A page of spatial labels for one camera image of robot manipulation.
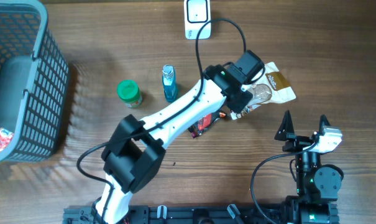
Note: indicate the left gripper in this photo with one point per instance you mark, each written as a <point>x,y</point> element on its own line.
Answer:
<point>242,106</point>

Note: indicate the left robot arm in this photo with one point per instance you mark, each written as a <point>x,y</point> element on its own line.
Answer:
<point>137,147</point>

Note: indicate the blue bottle with white cap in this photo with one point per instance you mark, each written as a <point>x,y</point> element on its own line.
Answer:
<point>169,83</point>

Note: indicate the black red snack packet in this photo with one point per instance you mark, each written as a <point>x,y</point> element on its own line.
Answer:
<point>203,124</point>

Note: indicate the green lid jar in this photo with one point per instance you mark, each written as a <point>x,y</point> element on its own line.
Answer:
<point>129,92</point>

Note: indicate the grey plastic mesh basket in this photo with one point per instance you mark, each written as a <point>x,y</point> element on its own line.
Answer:
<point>34,78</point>

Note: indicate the white barcode scanner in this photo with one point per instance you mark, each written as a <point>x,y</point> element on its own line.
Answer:
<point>196,14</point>

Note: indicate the beige PanTree snack pouch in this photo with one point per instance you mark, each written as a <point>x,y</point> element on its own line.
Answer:
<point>272,87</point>

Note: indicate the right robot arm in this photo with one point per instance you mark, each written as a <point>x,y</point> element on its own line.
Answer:
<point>317,184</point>

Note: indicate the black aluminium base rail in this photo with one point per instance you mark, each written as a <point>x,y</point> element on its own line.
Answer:
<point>278,213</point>

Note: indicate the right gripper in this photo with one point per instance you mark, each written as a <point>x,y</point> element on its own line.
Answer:
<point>286,132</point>

